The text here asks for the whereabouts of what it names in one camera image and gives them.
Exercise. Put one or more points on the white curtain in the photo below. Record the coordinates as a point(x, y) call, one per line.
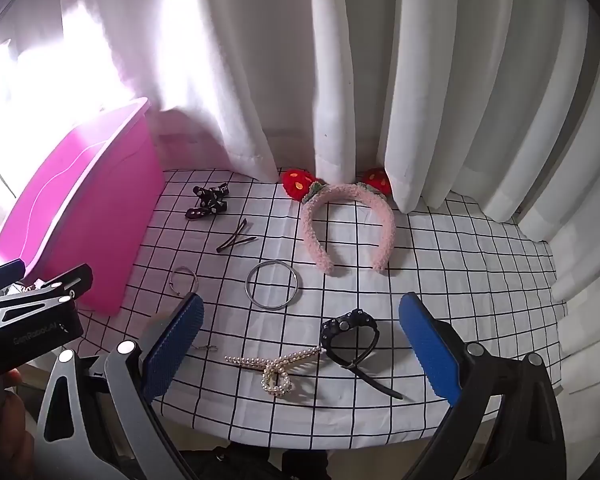
point(430, 60)

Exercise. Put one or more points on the black and white checked cloth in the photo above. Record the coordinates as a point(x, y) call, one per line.
point(430, 260)

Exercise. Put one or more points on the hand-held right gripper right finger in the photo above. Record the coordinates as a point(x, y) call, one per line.
point(427, 350)

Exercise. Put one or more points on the pearl hair clip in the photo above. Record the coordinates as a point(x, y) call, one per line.
point(275, 375)

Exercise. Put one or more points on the black wristwatch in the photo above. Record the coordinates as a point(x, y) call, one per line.
point(350, 321)

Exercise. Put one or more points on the pink plastic bin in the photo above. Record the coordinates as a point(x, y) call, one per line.
point(80, 185)

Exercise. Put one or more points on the silver bangle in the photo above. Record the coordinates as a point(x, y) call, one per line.
point(248, 287)

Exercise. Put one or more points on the person's left hand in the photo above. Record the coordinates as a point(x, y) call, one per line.
point(15, 425)

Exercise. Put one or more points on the black dotted bow hair clip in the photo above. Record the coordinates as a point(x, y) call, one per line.
point(207, 201)

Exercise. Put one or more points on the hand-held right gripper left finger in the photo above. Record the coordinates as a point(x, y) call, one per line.
point(175, 345)

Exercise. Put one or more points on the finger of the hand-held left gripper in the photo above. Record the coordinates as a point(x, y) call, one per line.
point(60, 285)
point(2, 272)

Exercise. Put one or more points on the pink fluffy strawberry headband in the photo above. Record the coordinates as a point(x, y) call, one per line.
point(312, 240)

